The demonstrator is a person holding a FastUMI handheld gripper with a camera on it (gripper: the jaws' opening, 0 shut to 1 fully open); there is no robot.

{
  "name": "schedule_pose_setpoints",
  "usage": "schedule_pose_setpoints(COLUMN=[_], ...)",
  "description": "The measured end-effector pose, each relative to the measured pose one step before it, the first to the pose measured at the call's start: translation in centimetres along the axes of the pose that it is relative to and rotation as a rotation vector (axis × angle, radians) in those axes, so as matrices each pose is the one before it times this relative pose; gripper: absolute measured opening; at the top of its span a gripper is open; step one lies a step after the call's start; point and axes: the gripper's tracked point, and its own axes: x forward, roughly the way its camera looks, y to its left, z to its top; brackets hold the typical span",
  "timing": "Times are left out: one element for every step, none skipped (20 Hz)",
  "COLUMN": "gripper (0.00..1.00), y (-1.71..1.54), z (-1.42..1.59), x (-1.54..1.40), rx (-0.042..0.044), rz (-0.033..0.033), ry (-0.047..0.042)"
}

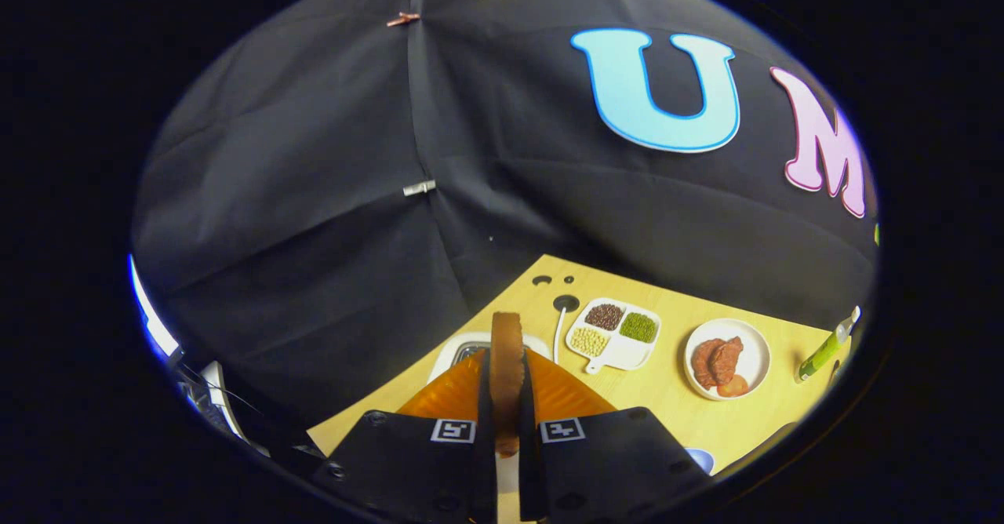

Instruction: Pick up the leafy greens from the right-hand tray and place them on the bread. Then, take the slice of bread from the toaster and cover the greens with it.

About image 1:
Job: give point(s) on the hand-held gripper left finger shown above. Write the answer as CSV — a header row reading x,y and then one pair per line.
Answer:
x,y
416,469

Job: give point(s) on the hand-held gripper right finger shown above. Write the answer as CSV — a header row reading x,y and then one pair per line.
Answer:
x,y
604,469

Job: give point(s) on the toasted bread slice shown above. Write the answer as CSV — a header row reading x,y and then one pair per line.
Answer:
x,y
507,367

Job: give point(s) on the blue round plate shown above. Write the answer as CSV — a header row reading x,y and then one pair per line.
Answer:
x,y
702,461

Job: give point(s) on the white divided bean tray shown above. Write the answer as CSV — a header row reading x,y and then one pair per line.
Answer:
x,y
620,351

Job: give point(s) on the white toaster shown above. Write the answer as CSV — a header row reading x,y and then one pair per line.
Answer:
x,y
463,345

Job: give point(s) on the brown meat patty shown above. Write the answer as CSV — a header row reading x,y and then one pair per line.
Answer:
x,y
729,359
702,363

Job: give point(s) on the red tomato slice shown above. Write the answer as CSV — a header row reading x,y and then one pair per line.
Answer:
x,y
733,387

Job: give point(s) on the white round plate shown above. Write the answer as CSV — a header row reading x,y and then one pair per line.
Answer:
x,y
753,351

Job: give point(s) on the green label drink bottle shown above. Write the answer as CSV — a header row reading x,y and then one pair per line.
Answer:
x,y
820,355

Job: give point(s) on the silver cloth clip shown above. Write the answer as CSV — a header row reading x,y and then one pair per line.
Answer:
x,y
419,187

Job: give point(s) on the black backdrop cloth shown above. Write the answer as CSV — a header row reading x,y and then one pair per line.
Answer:
x,y
314,194

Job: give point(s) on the orange cloth clip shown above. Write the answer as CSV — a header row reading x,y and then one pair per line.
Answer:
x,y
402,19

